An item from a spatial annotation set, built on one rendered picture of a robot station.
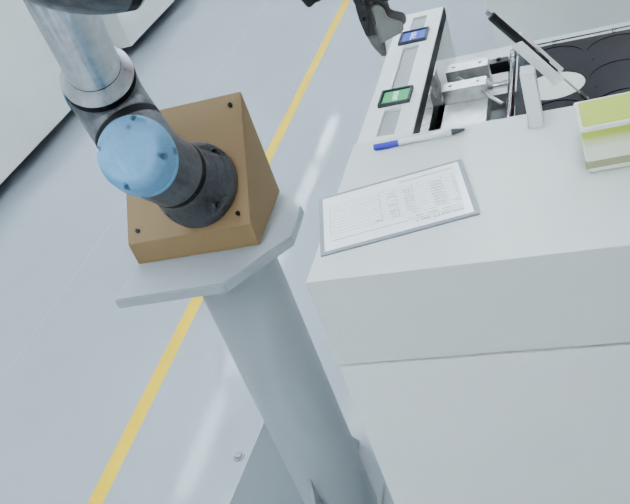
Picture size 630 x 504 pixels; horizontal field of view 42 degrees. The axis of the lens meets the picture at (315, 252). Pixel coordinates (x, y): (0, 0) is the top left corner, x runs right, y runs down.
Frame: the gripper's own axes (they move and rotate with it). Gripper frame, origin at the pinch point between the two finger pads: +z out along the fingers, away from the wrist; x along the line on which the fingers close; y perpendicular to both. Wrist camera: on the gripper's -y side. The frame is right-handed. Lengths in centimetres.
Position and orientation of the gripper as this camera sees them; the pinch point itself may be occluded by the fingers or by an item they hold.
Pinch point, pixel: (378, 48)
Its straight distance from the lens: 139.9
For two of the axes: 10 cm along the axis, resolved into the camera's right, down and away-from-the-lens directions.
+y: 9.3, -1.2, -3.5
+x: 2.1, -6.0, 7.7
